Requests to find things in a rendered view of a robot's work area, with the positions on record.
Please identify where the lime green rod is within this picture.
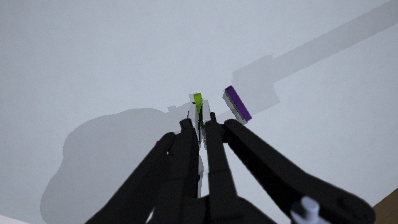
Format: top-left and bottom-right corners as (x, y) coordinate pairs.
(193, 93), (205, 128)

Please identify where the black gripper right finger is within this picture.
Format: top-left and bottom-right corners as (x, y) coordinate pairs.
(202, 99), (376, 224)

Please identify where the purple rod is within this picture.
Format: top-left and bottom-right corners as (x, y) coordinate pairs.
(226, 85), (252, 122)

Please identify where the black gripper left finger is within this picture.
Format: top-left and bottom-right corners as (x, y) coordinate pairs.
(84, 102), (201, 224)

